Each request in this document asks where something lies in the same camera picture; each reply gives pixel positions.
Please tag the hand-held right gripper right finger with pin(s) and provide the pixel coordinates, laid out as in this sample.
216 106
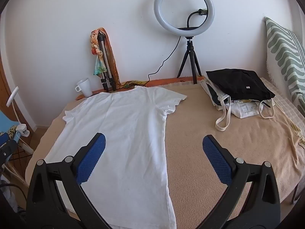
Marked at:
215 157

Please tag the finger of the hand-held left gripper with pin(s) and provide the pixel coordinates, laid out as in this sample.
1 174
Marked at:
4 148

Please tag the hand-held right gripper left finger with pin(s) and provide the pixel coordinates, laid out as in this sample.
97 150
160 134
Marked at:
93 155

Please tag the white t-shirt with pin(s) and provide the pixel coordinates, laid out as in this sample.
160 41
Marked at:
119 124

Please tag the leopard print cloth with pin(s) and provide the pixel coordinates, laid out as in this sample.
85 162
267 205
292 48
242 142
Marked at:
10 130

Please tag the blue chair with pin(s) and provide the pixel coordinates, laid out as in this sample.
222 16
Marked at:
7 123

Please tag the white clip lamp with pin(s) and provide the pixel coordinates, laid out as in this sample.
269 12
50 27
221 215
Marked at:
12 95

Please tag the white tote bag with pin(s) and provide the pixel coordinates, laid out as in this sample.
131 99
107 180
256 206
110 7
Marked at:
245 109

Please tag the white mug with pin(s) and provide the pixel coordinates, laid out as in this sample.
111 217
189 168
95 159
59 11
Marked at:
85 88

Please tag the black folded garment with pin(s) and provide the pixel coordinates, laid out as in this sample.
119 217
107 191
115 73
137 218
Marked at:
238 83

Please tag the cream checked throw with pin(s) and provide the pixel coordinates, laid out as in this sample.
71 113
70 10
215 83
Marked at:
286 105

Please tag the orange wooden ledge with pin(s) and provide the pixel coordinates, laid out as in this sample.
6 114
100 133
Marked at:
154 82

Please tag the folded grey tripod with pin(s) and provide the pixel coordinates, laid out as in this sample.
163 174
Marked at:
106 59

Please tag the black mini tripod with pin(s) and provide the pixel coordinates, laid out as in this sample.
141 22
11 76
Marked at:
190 52

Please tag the green patterned pillow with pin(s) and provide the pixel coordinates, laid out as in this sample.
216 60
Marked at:
283 52

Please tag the black gooseneck phone holder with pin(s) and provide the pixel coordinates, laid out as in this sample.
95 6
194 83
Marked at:
190 19

